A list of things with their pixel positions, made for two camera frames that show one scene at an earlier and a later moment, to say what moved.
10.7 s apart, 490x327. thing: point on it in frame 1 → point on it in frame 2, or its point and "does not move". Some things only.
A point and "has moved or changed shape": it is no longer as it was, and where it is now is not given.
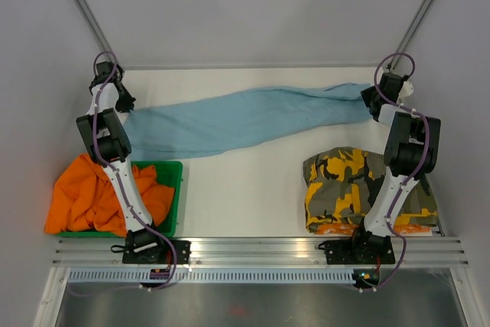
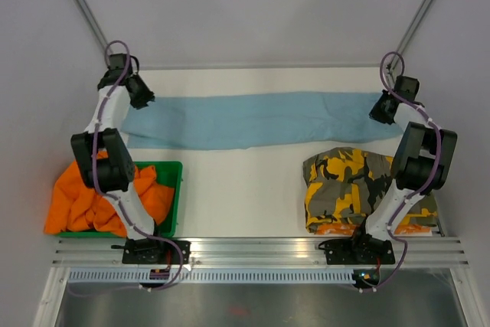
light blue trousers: x=200 y=123 has moved or changed shape
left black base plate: x=153 y=250 does not move
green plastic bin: x=168 y=173 does not move
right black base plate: x=360 y=251 does not move
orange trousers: x=84 y=199 does not move
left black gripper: x=128 y=105 → x=148 y=96
